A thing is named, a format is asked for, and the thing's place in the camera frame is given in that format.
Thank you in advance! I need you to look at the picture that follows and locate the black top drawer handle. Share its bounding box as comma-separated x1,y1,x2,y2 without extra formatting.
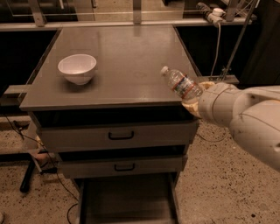
108,131,135,141

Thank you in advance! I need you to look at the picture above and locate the black middle drawer handle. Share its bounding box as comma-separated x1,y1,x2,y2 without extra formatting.
114,164,136,172

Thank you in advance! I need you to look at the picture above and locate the grey middle drawer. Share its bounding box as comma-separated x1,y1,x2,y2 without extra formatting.
59,156,187,179

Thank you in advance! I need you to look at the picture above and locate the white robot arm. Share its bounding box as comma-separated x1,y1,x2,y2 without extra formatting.
182,81,280,172

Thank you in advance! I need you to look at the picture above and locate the grey top drawer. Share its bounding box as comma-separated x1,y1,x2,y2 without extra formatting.
38,121,198,152

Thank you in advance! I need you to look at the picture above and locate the dark cabinet at right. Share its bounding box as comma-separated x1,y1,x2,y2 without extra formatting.
234,0,280,87

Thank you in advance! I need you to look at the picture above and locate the white power cable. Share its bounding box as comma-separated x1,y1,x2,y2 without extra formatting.
195,22,228,144

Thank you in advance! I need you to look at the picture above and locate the black cylindrical leg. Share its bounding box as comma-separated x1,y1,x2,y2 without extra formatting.
19,160,35,193

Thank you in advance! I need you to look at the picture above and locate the black drawer handle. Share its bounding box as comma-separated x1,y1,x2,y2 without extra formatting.
108,131,135,141
114,164,136,172

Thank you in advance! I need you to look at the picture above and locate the metal diagonal rod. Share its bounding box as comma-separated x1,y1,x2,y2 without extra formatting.
220,0,259,76

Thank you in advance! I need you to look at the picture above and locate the grey metal side bracket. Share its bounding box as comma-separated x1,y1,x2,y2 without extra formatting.
198,75,239,85

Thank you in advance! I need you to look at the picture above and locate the white power strip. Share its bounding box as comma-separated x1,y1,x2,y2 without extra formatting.
196,2,224,26

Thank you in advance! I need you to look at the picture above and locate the grey drawer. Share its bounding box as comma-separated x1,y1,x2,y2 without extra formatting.
59,156,187,179
38,121,198,152
75,173,181,224

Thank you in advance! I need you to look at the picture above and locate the black floor cable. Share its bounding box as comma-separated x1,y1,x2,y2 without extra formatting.
2,113,80,224

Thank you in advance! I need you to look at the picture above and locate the grey drawer cabinet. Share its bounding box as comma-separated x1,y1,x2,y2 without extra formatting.
18,24,208,224

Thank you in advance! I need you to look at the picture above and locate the white ceramic bowl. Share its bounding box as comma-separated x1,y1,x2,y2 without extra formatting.
58,54,97,85

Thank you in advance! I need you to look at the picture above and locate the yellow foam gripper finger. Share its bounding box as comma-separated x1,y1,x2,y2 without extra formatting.
182,81,214,118

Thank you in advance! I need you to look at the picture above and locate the grey bottom drawer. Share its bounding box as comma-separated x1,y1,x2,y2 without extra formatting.
75,173,181,224

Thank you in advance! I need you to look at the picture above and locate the clear plastic water bottle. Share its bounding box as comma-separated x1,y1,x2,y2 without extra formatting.
160,66,203,102

